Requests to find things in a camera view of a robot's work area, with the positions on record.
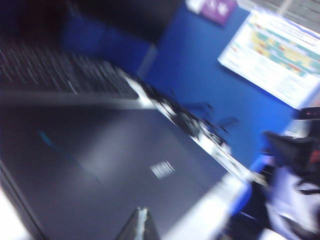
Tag black ASUS monitor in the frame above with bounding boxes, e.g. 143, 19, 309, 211
66, 0, 177, 45

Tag white printed chart poster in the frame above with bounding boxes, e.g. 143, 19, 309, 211
216, 9, 320, 110

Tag purple paper sheet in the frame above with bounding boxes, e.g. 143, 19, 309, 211
201, 0, 237, 26

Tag black keyboard white letters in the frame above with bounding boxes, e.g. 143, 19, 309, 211
0, 42, 140, 102

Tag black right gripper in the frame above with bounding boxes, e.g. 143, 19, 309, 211
230, 129, 320, 240

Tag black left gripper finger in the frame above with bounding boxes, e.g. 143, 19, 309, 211
117, 206, 161, 240

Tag blue partition panel with poster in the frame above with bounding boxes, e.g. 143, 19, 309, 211
139, 0, 301, 173

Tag black Hasee laptop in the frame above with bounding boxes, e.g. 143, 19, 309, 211
0, 98, 227, 240

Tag black cable bundle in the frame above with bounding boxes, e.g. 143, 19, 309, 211
148, 83, 241, 148

